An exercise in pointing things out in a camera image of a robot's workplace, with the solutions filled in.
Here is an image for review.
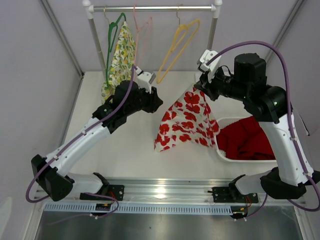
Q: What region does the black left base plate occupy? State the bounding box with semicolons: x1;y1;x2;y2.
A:
79;184;125;201

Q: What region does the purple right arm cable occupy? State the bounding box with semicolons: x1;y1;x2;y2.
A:
204;41;320;222

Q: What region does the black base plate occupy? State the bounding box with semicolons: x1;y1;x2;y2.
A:
79;184;125;201
207;186;259;204

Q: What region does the yellow hanger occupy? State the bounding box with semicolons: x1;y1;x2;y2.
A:
156;4;201;85

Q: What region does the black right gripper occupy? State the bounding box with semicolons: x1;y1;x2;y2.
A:
195;64;251;102

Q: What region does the green hanger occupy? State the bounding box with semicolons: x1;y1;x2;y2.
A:
103;5;127;87

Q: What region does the white laundry basket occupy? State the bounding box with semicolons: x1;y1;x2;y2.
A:
215;116;278;164

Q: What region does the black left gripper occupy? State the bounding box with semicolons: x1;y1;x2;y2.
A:
125;83;163;117

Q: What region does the lemon print skirt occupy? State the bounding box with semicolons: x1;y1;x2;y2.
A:
101;21;136;103

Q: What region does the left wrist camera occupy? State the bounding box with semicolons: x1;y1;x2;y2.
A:
135;67;156;94

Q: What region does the pink hanger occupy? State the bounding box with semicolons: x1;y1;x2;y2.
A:
133;4;153;66

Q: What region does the red poppy print cloth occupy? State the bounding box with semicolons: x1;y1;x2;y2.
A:
154;86;220;152

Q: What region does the white slotted cable duct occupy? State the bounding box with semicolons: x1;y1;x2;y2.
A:
43;202;233;216

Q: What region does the white clothes rack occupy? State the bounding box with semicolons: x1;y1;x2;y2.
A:
82;0;223;76

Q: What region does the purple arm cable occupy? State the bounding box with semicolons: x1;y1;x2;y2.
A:
204;41;320;222
25;65;138;226

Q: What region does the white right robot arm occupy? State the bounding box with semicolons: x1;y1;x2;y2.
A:
195;50;320;202

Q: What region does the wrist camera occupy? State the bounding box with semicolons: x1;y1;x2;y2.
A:
135;67;156;94
197;49;221;74

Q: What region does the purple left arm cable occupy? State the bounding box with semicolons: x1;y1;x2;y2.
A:
25;65;138;226

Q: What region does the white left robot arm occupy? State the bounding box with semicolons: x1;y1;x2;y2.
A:
31;80;163;202

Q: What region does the aluminium mounting rail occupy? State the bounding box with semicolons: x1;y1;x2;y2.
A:
33;177;306;206

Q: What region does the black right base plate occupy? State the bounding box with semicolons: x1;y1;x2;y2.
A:
207;186;259;204

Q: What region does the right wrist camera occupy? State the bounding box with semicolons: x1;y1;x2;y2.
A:
197;49;221;74

